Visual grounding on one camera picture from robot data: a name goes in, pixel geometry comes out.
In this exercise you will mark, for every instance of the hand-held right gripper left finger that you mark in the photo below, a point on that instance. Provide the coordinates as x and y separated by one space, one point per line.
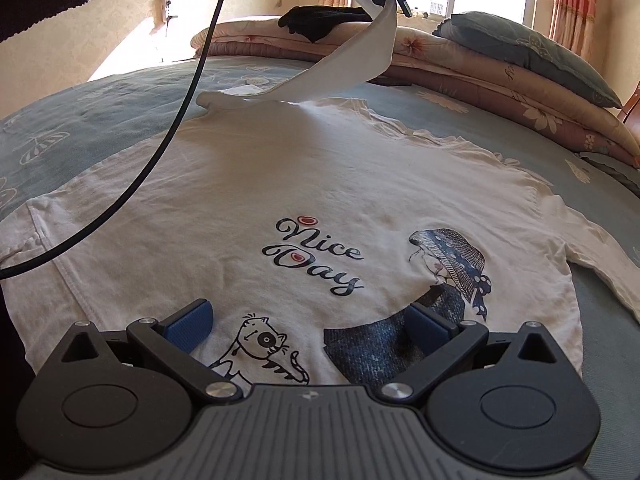
192 327

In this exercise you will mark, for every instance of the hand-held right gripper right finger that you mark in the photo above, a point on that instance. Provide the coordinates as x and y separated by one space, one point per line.
425 327

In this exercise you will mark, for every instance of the white printed long-sleeve shirt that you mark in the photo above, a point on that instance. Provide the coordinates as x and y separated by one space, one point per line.
300 170

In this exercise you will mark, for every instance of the black cloth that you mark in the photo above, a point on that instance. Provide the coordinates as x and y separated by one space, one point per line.
320 22

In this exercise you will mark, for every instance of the pink floral folded quilt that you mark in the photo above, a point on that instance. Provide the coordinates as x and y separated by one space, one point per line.
450 70

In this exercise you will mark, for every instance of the grey-blue floral pillow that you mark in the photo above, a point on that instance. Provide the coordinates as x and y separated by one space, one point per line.
525 50

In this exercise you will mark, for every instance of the person's black clothing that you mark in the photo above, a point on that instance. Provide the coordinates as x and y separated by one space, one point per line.
7 360

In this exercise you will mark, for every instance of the blue floral bed sheet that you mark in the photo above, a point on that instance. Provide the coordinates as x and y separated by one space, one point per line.
100 110

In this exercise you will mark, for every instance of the flat grey-blue pillow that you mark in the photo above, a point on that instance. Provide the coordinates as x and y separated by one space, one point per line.
615 170

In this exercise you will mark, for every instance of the wooden headboard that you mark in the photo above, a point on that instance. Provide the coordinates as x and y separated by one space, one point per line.
631 112

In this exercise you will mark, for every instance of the wall socket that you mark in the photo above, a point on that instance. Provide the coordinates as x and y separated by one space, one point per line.
169 7

